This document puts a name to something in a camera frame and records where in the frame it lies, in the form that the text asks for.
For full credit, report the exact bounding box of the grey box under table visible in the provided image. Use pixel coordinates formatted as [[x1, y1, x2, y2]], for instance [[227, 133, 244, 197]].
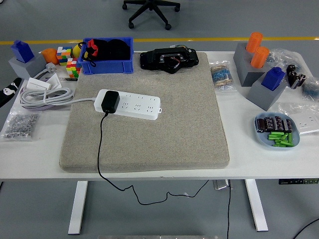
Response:
[[213, 179, 230, 191]]

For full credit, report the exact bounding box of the white table leg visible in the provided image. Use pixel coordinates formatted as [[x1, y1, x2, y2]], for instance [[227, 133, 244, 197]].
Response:
[[245, 179, 269, 232], [68, 181, 88, 235]]

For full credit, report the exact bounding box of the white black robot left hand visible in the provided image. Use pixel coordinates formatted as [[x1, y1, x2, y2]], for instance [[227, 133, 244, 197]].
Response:
[[0, 77, 22, 108]]

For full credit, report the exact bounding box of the small white box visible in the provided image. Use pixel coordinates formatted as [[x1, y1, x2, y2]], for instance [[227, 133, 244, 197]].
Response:
[[26, 77, 52, 92]]

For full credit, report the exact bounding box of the blue plastic bin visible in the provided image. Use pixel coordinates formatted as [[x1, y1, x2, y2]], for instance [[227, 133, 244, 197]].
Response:
[[77, 37, 135, 75]]

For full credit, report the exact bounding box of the grey two-hole block base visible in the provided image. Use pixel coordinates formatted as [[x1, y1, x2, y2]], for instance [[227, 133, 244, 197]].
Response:
[[233, 42, 270, 87]]

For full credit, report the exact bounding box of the white power strip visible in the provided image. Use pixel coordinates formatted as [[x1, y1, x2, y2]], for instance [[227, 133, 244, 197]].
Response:
[[94, 89, 162, 121]]

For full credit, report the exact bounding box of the clear bag of small parts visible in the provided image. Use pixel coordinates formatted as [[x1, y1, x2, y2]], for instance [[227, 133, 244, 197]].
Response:
[[268, 47, 306, 70]]

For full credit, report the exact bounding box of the black floor cable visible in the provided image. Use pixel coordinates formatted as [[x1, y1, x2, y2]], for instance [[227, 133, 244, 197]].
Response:
[[293, 218, 319, 239]]

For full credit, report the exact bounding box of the black plug adapter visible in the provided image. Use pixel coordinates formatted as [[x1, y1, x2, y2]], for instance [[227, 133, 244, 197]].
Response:
[[101, 91, 120, 115]]

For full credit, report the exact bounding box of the thin black plug cord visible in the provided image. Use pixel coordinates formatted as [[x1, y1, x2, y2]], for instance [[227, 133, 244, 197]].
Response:
[[96, 112, 210, 206]]

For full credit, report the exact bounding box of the blue bottle-shaped block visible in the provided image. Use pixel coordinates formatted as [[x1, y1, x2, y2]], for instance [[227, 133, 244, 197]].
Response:
[[261, 66, 286, 92], [10, 40, 35, 63]]

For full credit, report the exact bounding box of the clear bag of resistors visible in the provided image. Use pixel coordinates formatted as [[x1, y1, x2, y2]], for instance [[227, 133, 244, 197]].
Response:
[[208, 60, 237, 93]]

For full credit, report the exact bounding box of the black mechanical device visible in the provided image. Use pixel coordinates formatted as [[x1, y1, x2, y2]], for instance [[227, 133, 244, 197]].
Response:
[[139, 44, 199, 75]]

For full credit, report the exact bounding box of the grey-brown mat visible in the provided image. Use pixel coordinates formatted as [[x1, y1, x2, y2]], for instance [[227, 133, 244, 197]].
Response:
[[59, 51, 230, 173]]

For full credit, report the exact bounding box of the bag of blue resistors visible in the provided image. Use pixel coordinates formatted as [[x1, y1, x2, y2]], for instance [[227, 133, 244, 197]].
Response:
[[300, 76, 319, 102]]

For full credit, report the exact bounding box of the black hanging cable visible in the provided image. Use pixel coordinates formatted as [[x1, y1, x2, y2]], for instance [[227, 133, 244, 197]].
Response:
[[226, 179, 232, 239]]

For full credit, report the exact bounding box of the round black pouch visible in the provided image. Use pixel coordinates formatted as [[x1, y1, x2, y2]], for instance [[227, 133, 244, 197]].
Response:
[[107, 39, 132, 62]]

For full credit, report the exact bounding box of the grey power strip cable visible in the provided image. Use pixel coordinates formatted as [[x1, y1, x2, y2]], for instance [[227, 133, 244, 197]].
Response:
[[19, 68, 97, 110]]

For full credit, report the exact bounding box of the multicolour puzzle cube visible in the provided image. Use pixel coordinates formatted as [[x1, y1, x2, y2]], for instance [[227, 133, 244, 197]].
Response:
[[56, 46, 73, 67], [66, 57, 82, 79]]

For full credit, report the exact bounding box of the grey square block base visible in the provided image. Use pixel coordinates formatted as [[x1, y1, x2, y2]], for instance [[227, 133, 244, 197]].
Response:
[[246, 73, 287, 112], [8, 52, 47, 80]]

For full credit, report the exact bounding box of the clear plastic socket bag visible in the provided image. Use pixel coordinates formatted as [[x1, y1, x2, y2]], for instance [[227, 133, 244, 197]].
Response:
[[278, 102, 319, 136]]

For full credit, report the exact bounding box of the yellow ball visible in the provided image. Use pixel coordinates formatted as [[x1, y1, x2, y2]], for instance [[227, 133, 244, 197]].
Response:
[[71, 44, 82, 58]]

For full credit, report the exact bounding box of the light blue plate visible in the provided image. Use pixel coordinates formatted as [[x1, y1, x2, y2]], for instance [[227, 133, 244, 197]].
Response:
[[254, 112, 301, 151]]

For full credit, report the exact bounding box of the white wall socket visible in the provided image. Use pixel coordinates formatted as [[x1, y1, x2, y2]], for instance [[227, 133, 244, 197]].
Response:
[[291, 113, 319, 135]]

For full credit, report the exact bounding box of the white flat square panel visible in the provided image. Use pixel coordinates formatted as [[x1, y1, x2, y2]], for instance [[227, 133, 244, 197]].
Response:
[[46, 73, 63, 90]]

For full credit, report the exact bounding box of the black pouch with red trim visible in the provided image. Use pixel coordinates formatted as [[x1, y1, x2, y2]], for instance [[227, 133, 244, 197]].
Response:
[[78, 38, 109, 67]]

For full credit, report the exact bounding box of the black table control panel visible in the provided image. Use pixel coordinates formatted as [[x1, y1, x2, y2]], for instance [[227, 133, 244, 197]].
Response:
[[278, 178, 319, 185]]

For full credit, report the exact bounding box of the orange cylinder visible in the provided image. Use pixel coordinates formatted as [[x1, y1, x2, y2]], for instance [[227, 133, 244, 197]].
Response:
[[250, 46, 270, 69], [245, 31, 264, 54]]

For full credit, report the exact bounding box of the orange cup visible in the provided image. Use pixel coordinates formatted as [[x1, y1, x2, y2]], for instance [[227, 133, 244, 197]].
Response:
[[40, 48, 60, 64]]

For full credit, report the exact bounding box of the clear bag of screws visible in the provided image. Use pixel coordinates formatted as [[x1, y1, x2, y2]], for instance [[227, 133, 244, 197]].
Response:
[[0, 111, 40, 142]]

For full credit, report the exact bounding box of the black office chair base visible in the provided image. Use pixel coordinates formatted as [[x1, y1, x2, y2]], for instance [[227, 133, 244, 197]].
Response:
[[122, 0, 180, 31]]

